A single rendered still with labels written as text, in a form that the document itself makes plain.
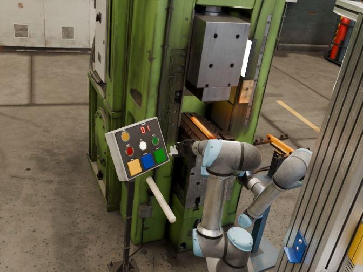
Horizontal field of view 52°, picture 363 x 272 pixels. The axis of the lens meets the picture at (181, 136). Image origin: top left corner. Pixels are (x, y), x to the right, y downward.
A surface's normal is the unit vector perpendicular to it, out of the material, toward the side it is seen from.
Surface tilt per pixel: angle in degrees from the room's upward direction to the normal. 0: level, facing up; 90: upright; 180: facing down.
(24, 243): 0
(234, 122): 90
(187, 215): 90
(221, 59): 90
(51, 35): 90
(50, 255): 0
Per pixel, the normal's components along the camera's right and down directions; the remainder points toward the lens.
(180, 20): 0.40, 0.47
